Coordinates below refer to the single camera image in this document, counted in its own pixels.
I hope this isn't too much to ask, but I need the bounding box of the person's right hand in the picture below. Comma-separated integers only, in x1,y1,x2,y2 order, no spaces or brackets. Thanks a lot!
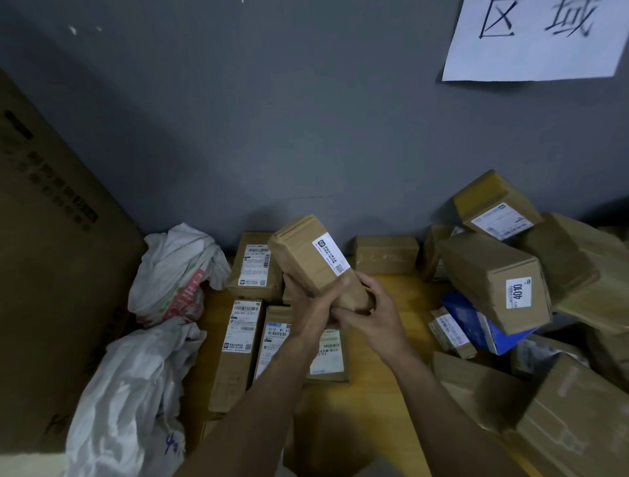
330,272,412,368

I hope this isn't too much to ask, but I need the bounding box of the person's left hand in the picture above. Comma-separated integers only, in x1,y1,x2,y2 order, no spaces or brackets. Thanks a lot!
283,273,352,346

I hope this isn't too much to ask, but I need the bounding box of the brown box with small label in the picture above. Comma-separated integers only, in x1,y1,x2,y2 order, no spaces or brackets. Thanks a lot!
267,214,375,313

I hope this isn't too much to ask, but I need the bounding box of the person's right forearm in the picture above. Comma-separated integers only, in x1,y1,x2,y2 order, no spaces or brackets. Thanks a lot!
378,344,523,477

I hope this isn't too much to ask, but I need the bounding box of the person's left forearm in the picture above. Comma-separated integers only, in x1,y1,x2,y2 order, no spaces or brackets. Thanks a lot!
174,336,322,477

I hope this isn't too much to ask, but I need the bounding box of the plain brown taped box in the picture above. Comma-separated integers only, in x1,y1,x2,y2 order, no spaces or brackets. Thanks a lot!
353,235,420,275

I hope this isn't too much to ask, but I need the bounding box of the long brown labelled shipping box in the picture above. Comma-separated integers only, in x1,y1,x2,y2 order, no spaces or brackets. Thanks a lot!
208,298,266,414

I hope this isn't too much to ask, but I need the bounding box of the blue and white packet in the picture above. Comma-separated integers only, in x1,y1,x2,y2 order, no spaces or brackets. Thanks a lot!
440,290,537,356

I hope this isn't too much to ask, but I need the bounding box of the pile of brown cardboard parcels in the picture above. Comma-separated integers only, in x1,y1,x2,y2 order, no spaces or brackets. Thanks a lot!
420,169,629,477

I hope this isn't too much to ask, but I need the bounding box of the white plastic bag red print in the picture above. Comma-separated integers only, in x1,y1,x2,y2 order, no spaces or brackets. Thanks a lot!
128,222,232,328

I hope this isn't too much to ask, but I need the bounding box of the white woven sack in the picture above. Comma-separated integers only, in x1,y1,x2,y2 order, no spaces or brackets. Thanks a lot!
63,317,207,477

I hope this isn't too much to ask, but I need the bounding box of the large cardboard carton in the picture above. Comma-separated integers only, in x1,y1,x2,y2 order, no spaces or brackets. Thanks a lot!
0,68,146,454

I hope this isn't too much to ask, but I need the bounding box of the white paper sign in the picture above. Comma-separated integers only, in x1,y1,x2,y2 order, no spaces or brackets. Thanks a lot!
442,0,629,83

